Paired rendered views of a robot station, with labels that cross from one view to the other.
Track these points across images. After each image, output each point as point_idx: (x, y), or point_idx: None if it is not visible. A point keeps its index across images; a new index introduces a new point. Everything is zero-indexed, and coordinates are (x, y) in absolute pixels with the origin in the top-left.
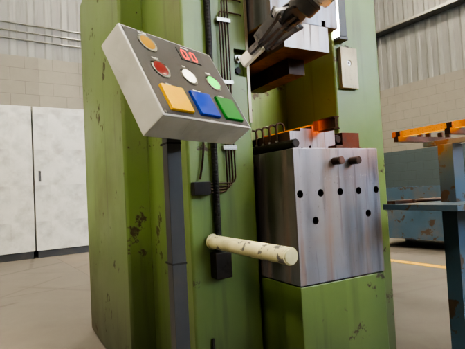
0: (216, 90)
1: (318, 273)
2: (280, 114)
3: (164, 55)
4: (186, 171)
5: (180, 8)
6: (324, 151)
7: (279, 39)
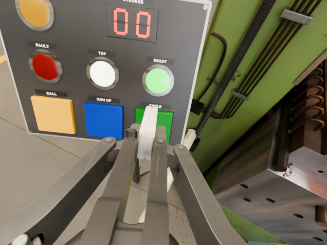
0: (153, 95)
1: (227, 205)
2: None
3: (66, 35)
4: None
5: None
6: (316, 197)
7: (179, 187)
